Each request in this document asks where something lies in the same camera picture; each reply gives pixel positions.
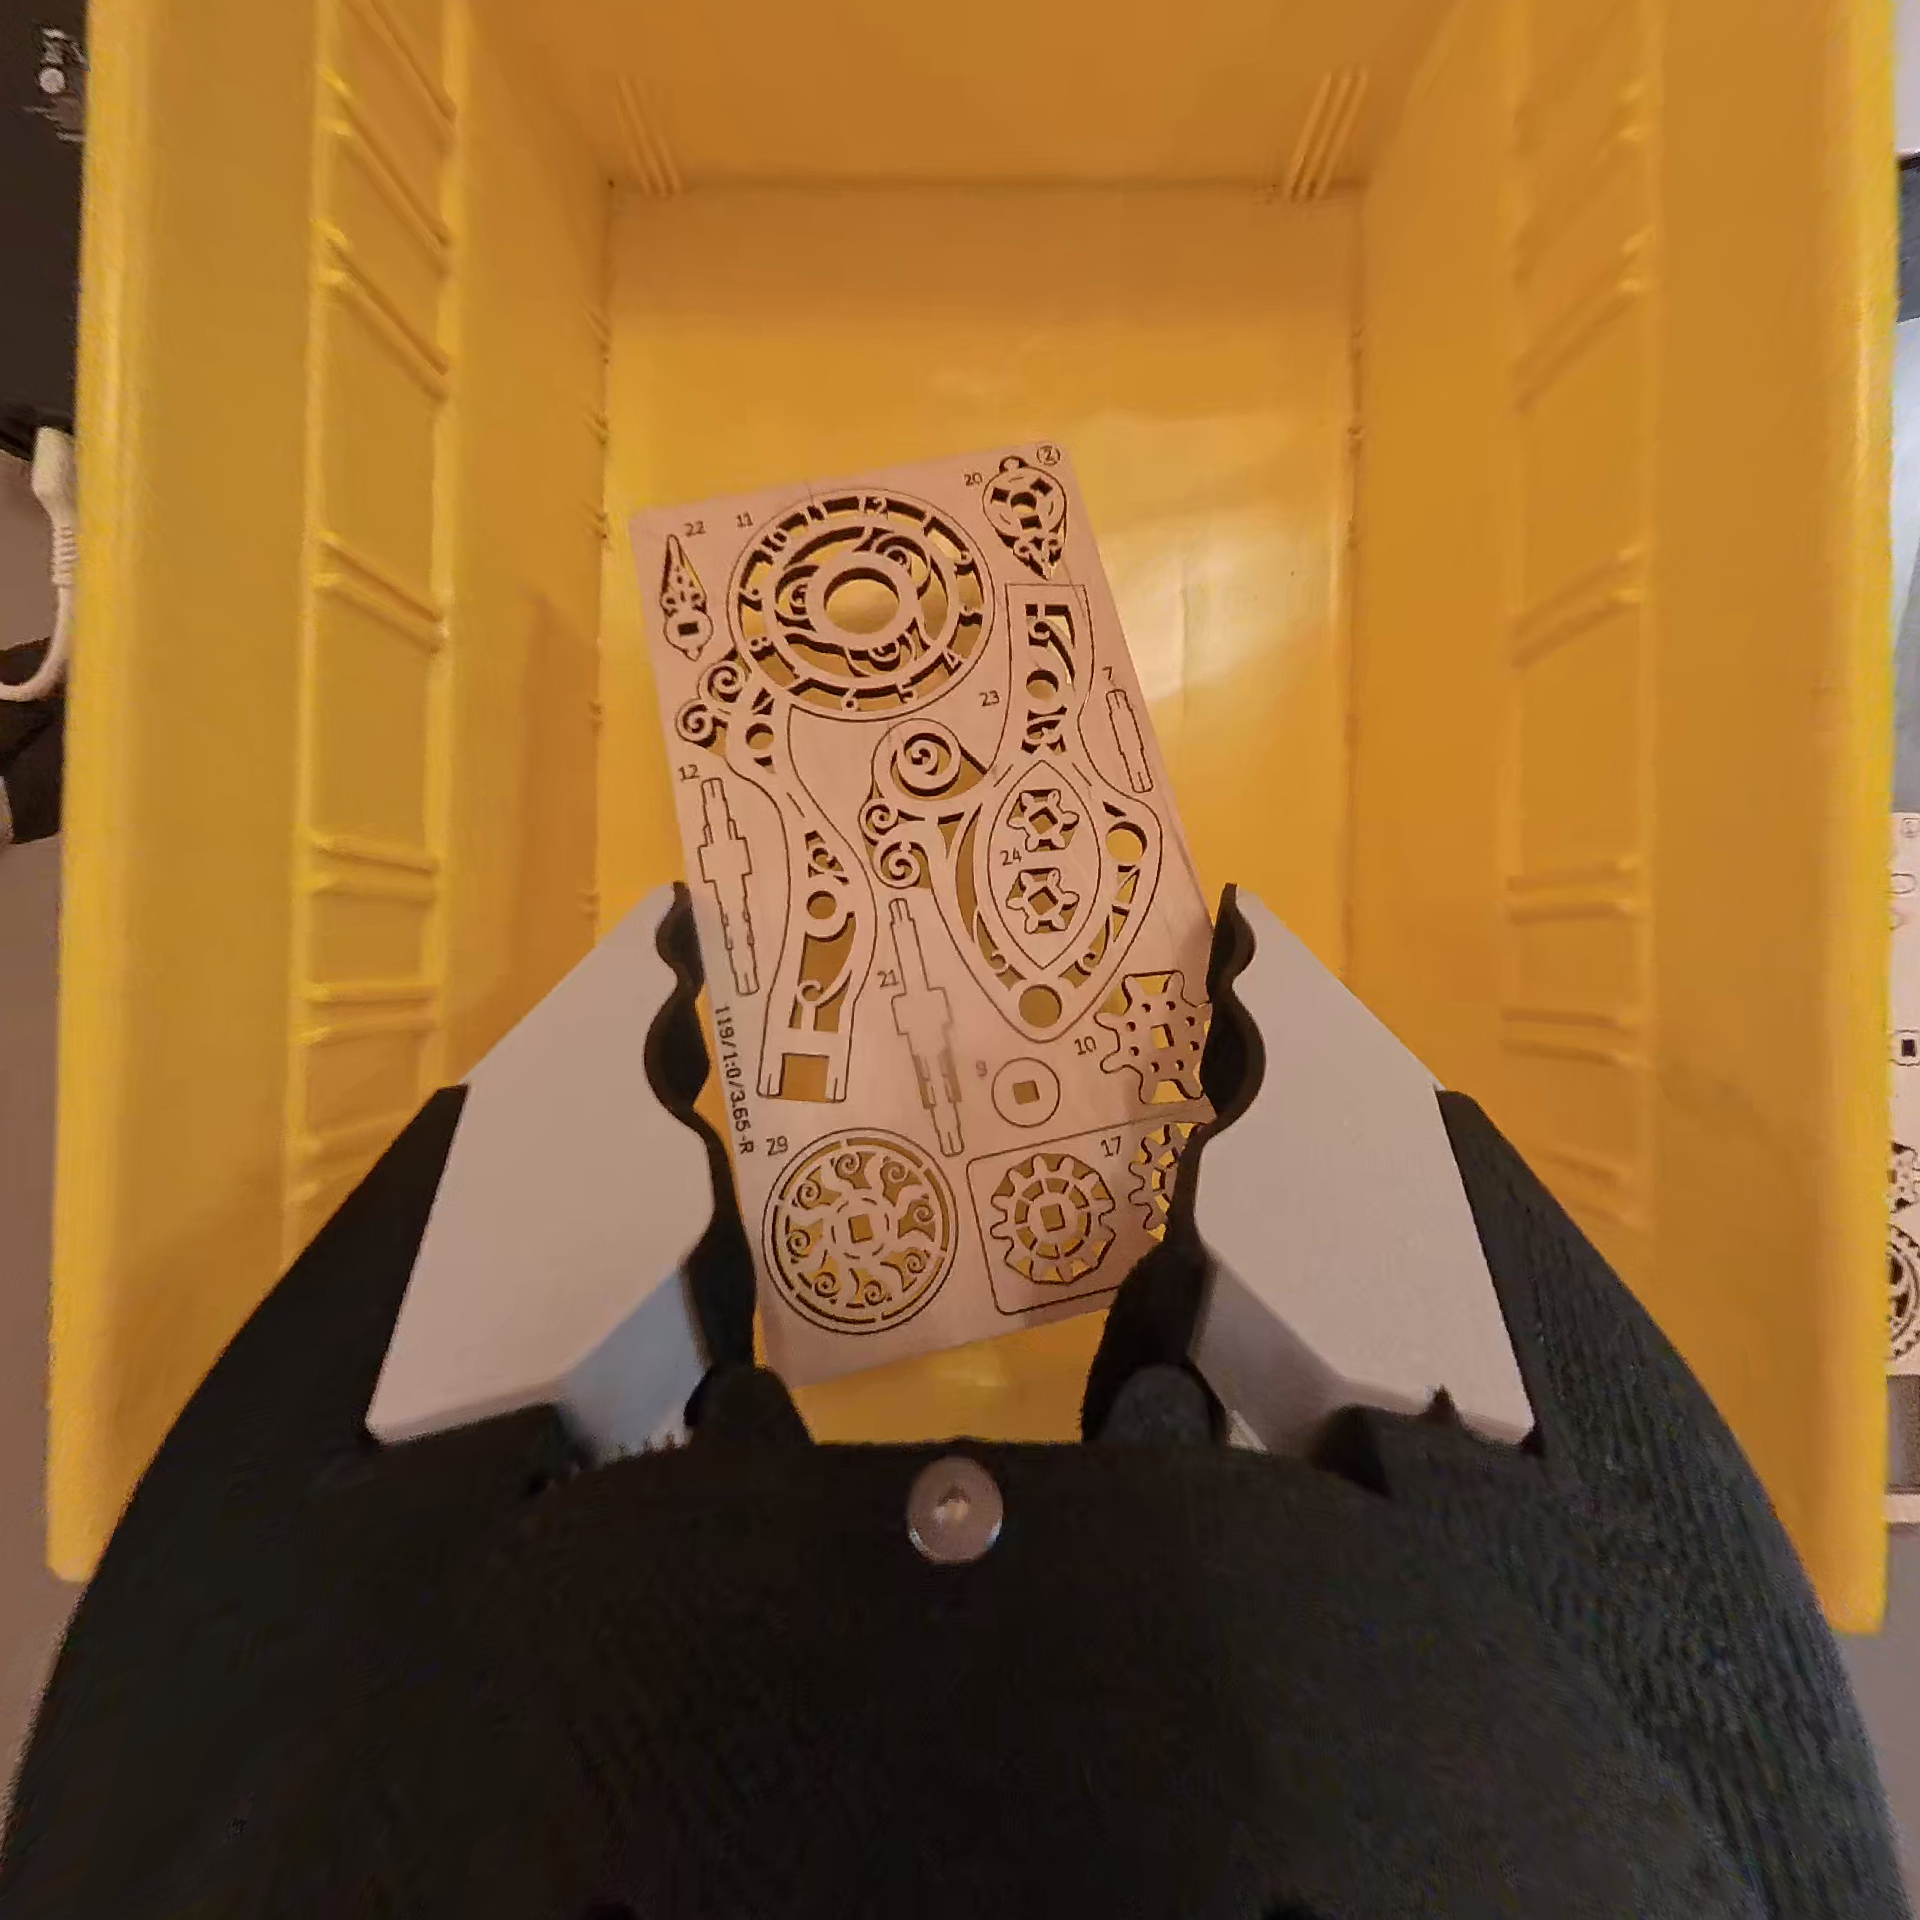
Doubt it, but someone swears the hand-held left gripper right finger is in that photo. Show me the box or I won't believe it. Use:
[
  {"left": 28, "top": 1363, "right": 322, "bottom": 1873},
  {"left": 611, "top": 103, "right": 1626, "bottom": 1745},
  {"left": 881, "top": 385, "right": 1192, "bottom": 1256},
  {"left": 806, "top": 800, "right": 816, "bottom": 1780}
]
[{"left": 1154, "top": 882, "right": 1538, "bottom": 1457}]

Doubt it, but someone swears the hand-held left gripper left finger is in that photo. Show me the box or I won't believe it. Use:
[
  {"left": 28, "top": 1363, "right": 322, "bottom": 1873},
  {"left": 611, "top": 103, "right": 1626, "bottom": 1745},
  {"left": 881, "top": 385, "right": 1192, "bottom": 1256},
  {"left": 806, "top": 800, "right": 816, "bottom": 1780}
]
[{"left": 364, "top": 882, "right": 759, "bottom": 1470}]

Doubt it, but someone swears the yellow plastic bin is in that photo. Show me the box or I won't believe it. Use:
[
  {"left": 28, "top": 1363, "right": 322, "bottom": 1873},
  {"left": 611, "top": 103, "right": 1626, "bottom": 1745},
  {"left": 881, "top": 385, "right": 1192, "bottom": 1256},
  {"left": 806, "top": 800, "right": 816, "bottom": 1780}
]
[{"left": 47, "top": 0, "right": 1899, "bottom": 1635}]

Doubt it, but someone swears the white cable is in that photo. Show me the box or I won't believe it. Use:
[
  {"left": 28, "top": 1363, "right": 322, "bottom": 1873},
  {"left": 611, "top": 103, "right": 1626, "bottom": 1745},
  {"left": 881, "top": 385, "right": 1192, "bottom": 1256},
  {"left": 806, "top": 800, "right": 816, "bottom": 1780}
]
[{"left": 0, "top": 428, "right": 80, "bottom": 706}]

